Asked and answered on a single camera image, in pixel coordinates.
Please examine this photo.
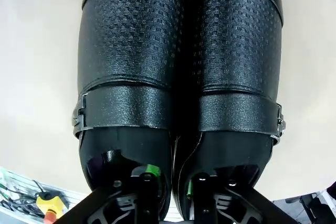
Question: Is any yellow emergency stop button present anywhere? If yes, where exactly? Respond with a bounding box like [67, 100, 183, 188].
[35, 190, 67, 221]

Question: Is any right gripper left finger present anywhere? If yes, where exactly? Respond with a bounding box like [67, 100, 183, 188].
[88, 165, 165, 224]

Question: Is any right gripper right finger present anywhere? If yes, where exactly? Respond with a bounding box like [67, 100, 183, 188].
[184, 171, 265, 224]

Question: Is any black textured buckle shoe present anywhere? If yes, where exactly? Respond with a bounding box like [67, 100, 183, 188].
[172, 0, 287, 224]
[72, 0, 190, 224]

